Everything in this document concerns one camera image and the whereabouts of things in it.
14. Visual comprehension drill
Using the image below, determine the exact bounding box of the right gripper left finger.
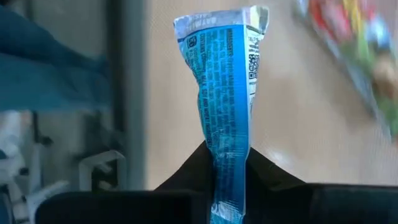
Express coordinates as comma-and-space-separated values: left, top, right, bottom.
35, 141, 216, 224

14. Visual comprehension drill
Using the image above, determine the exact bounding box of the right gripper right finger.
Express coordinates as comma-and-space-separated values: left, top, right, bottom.
243, 147, 398, 224

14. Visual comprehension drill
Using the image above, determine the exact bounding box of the blue wrapper cereal bar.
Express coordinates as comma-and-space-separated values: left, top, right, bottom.
173, 4, 270, 224

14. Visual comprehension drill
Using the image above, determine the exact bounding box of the multicolour wrapper granola bar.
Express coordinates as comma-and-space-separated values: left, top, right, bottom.
292, 0, 398, 144

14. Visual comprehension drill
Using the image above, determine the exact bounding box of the person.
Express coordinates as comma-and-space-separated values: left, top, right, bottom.
0, 6, 111, 111

